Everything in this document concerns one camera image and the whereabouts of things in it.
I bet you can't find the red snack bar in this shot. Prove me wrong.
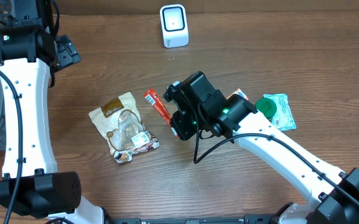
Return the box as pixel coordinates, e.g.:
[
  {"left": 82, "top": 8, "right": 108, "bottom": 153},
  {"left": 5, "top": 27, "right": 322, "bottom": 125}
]
[{"left": 144, "top": 88, "right": 178, "bottom": 137}]

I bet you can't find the small orange box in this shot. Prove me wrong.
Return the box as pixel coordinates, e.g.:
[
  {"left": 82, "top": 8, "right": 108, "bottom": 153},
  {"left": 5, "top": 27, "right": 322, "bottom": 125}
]
[{"left": 227, "top": 88, "right": 249, "bottom": 100}]

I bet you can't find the beige red snack bag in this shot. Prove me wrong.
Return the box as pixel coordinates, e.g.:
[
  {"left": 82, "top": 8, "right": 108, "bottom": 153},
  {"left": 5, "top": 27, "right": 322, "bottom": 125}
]
[{"left": 89, "top": 92, "right": 160, "bottom": 164}]

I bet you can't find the green lid jar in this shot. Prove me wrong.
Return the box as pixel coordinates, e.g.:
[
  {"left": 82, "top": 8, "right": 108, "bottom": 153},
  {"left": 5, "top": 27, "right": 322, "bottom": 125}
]
[{"left": 255, "top": 97, "right": 277, "bottom": 121}]

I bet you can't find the teal tissue packet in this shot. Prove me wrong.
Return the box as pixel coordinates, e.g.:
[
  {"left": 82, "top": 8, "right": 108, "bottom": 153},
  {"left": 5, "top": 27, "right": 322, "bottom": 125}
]
[{"left": 263, "top": 93, "right": 297, "bottom": 131}]

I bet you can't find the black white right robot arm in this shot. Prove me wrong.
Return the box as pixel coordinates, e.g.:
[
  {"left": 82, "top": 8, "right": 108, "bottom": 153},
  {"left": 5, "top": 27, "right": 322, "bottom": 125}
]
[{"left": 163, "top": 71, "right": 359, "bottom": 223}]

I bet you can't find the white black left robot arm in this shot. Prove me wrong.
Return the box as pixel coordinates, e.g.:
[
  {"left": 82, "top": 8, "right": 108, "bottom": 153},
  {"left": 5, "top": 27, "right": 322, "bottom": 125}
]
[{"left": 0, "top": 0, "right": 109, "bottom": 223}]

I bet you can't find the white barcode scanner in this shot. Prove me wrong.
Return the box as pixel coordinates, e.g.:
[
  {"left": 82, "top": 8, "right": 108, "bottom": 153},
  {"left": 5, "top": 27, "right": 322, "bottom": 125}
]
[{"left": 159, "top": 4, "right": 189, "bottom": 49}]

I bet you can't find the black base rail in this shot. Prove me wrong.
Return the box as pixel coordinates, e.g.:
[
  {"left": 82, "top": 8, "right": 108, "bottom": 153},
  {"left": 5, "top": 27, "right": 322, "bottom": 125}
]
[{"left": 104, "top": 214, "right": 277, "bottom": 224}]

